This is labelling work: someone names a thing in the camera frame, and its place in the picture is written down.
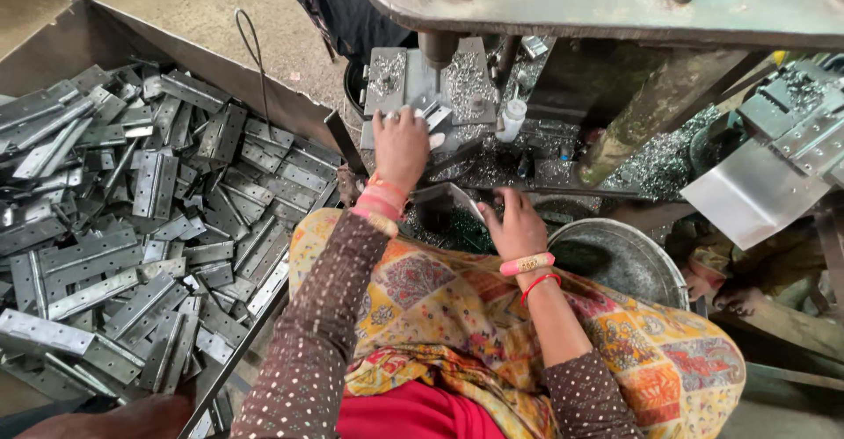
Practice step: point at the person's right hand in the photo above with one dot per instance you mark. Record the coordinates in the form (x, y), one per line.
(521, 228)

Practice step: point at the person's left hand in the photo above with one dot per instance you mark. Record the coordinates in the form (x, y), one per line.
(399, 152)

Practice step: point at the shiny steel hinge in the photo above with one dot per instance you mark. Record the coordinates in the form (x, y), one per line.
(435, 115)

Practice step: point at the dark steel hinge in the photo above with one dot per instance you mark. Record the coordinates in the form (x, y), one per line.
(448, 196)

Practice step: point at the pink and gold bangle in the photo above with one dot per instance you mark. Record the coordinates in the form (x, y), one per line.
(526, 263)

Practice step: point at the stack of pink bangles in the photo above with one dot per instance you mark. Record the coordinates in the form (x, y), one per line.
(381, 203)

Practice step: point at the steel drilling jig plate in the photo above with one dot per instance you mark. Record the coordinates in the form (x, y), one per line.
(468, 83)

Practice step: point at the round metal basin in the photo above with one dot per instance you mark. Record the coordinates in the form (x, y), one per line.
(620, 261)

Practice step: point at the white plastic bottle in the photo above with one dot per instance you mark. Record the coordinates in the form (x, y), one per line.
(511, 121)

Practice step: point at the drill spindle with bit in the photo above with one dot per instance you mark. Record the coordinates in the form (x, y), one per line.
(438, 50)

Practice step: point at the yellow patterned scarf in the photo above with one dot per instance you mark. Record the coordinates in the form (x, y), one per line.
(448, 314)

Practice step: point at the dark patterned cloth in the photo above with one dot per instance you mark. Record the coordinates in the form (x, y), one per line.
(349, 10)

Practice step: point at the red garment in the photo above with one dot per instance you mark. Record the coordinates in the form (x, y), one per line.
(415, 412)

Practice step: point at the large metal bin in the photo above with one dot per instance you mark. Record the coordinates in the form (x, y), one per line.
(198, 50)

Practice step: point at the bent metal sheet chute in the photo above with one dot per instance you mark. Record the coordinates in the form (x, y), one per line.
(751, 192)

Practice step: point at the grey drill press machine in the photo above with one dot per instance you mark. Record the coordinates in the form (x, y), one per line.
(593, 4)

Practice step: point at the pile of steel hinges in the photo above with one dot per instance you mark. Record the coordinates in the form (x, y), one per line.
(132, 228)

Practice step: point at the wooden plank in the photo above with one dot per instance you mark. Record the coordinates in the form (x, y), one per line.
(791, 327)

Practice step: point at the small heap of drilled hinges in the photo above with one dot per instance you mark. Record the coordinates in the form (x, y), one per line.
(801, 119)

